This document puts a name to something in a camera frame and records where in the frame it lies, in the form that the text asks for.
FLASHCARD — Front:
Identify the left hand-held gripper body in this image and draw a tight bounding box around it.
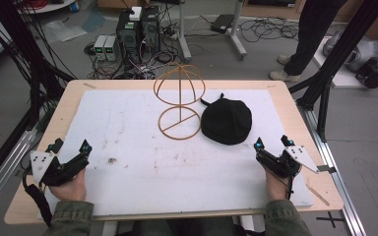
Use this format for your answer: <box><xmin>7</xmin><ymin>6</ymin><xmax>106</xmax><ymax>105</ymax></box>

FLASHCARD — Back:
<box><xmin>29</xmin><ymin>149</ymin><xmax>90</xmax><ymax>188</ymax></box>

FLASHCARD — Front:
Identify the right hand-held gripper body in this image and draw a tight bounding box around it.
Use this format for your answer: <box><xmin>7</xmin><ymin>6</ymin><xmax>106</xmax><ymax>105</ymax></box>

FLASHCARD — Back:
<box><xmin>255</xmin><ymin>145</ymin><xmax>321</xmax><ymax>180</ymax></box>

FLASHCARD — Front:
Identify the person's left hand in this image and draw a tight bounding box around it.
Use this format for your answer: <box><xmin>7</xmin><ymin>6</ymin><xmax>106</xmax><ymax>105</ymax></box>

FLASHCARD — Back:
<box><xmin>48</xmin><ymin>168</ymin><xmax>88</xmax><ymax>203</ymax></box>

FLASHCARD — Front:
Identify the person's right hand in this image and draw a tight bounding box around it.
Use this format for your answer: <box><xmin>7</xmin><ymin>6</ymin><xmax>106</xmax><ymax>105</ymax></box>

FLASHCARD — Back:
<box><xmin>264</xmin><ymin>167</ymin><xmax>293</xmax><ymax>202</ymax></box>

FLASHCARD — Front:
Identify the black hat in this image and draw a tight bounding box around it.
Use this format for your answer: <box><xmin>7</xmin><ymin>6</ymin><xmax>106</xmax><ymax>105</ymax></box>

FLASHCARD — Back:
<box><xmin>199</xmin><ymin>92</ymin><xmax>253</xmax><ymax>147</ymax></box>

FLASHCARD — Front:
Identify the grey tape tab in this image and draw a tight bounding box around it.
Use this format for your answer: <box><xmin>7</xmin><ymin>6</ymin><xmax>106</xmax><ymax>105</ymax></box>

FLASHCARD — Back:
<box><xmin>316</xmin><ymin>164</ymin><xmax>338</xmax><ymax>174</ymax></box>

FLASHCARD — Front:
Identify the tan tape strip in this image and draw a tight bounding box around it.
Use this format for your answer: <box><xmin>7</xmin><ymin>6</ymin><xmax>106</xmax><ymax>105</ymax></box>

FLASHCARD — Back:
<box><xmin>305</xmin><ymin>183</ymin><xmax>331</xmax><ymax>207</ymax></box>

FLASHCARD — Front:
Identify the white foam mat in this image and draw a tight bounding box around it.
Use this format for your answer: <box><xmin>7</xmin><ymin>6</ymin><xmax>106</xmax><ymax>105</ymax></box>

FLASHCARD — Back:
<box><xmin>38</xmin><ymin>88</ymin><xmax>315</xmax><ymax>219</ymax></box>

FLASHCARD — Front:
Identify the white low platform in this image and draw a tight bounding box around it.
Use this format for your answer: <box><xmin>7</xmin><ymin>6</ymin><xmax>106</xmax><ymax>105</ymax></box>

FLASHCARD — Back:
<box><xmin>312</xmin><ymin>34</ymin><xmax>378</xmax><ymax>89</ymax></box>

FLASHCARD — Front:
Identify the wooden hat stand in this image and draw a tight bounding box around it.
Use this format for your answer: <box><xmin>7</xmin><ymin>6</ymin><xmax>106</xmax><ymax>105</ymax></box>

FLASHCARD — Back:
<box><xmin>153</xmin><ymin>63</ymin><xmax>207</xmax><ymax>142</ymax></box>

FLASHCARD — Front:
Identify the grey power supply unit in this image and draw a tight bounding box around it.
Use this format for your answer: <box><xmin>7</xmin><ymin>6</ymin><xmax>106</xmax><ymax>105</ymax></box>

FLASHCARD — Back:
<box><xmin>93</xmin><ymin>34</ymin><xmax>108</xmax><ymax>62</ymax></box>
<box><xmin>103</xmin><ymin>35</ymin><xmax>120</xmax><ymax>62</ymax></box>

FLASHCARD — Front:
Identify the black device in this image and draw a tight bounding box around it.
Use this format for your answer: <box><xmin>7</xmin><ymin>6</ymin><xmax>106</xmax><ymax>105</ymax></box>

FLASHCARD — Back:
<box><xmin>354</xmin><ymin>57</ymin><xmax>378</xmax><ymax>89</ymax></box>

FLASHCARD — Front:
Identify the clear plastic sheet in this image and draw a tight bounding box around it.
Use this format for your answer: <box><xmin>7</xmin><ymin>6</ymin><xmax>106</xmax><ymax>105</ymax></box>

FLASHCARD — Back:
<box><xmin>41</xmin><ymin>19</ymin><xmax>89</xmax><ymax>43</ymax></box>

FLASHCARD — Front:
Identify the black computer tower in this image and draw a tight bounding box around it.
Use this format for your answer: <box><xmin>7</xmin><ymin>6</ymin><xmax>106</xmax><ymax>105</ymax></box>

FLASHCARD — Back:
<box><xmin>115</xmin><ymin>10</ymin><xmax>143</xmax><ymax>64</ymax></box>
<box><xmin>140</xmin><ymin>6</ymin><xmax>161</xmax><ymax>57</ymax></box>

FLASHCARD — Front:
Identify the black flat box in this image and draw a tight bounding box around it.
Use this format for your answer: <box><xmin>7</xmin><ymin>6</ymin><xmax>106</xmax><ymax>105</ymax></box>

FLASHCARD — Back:
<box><xmin>210</xmin><ymin>14</ymin><xmax>235</xmax><ymax>34</ymax></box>

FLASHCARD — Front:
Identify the white round table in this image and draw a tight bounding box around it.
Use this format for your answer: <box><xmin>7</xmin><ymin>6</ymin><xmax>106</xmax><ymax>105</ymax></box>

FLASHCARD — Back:
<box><xmin>17</xmin><ymin>0</ymin><xmax>77</xmax><ymax>15</ymax></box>

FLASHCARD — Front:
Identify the white box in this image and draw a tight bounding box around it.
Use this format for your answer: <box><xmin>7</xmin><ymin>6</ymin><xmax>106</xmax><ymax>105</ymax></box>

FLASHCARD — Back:
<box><xmin>128</xmin><ymin>6</ymin><xmax>143</xmax><ymax>22</ymax></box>

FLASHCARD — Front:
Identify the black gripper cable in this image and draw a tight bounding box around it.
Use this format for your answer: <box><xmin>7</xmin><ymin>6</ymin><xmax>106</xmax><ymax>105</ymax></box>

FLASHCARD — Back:
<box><xmin>285</xmin><ymin>172</ymin><xmax>295</xmax><ymax>202</ymax></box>

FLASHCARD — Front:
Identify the black gripper wrist strap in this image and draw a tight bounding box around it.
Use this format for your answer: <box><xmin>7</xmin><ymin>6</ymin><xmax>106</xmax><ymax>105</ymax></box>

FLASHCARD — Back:
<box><xmin>22</xmin><ymin>166</ymin><xmax>54</xmax><ymax>228</ymax></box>

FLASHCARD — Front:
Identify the aluminium rail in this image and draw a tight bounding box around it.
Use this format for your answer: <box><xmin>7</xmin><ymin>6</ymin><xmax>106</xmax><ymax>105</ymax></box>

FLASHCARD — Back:
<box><xmin>297</xmin><ymin>99</ymin><xmax>368</xmax><ymax>236</ymax></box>
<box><xmin>0</xmin><ymin>126</ymin><xmax>42</xmax><ymax>220</ymax></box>

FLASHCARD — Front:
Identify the tangle of floor cables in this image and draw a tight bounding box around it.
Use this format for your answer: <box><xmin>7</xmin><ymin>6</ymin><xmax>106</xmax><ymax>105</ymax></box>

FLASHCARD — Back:
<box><xmin>84</xmin><ymin>40</ymin><xmax>181</xmax><ymax>81</ymax></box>

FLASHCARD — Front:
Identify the black metal frame post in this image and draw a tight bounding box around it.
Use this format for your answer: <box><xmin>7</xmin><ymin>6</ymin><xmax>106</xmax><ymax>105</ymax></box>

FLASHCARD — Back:
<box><xmin>288</xmin><ymin>0</ymin><xmax>378</xmax><ymax>143</ymax></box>
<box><xmin>0</xmin><ymin>0</ymin><xmax>77</xmax><ymax>131</ymax></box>

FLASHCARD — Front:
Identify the black cable tangle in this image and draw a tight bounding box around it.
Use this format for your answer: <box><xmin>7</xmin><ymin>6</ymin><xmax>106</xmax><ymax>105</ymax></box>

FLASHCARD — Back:
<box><xmin>239</xmin><ymin>16</ymin><xmax>301</xmax><ymax>43</ymax></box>

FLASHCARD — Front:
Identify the white desk leg frame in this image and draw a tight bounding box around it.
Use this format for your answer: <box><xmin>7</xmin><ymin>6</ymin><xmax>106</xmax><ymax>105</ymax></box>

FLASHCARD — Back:
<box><xmin>176</xmin><ymin>0</ymin><xmax>248</xmax><ymax>64</ymax></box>

